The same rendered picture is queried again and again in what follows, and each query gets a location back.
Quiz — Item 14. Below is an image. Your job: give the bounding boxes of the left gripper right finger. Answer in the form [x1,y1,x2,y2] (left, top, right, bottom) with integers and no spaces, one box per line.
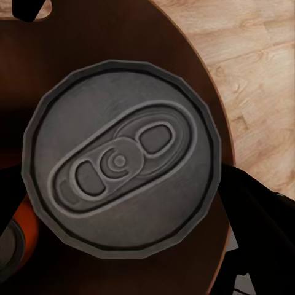
[218,164,295,295]

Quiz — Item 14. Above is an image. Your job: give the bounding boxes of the trash can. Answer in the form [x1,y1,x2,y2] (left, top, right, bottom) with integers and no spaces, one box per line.
[0,0,236,295]

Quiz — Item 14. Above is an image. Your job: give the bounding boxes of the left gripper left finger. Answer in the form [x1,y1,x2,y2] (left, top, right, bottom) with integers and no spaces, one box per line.
[0,164,28,236]

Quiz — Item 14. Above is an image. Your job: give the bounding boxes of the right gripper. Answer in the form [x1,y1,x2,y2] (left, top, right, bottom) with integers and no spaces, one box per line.
[12,0,45,22]

